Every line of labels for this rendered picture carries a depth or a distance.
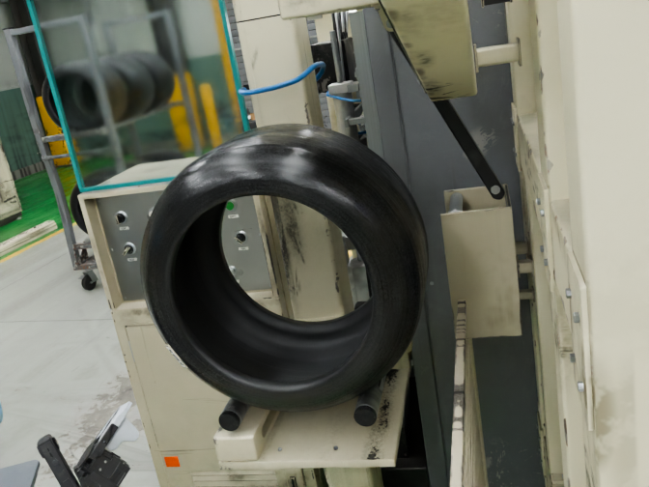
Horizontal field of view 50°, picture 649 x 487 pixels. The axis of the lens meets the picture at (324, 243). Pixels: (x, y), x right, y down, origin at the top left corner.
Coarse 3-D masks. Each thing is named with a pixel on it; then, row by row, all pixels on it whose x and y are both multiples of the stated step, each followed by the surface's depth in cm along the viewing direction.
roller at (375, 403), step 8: (384, 376) 147; (376, 384) 142; (368, 392) 138; (376, 392) 139; (360, 400) 136; (368, 400) 135; (376, 400) 137; (360, 408) 134; (368, 408) 133; (376, 408) 135; (360, 416) 134; (368, 416) 134; (376, 416) 134; (360, 424) 135; (368, 424) 134
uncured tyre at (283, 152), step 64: (256, 128) 142; (320, 128) 138; (192, 192) 125; (256, 192) 122; (320, 192) 120; (384, 192) 124; (192, 256) 157; (384, 256) 122; (192, 320) 152; (256, 320) 162; (384, 320) 126; (256, 384) 136; (320, 384) 133
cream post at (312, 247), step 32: (256, 0) 148; (256, 32) 150; (288, 32) 149; (256, 64) 153; (288, 64) 151; (256, 96) 155; (288, 96) 154; (288, 224) 164; (320, 224) 162; (288, 256) 167; (320, 256) 165; (320, 288) 168; (352, 480) 185
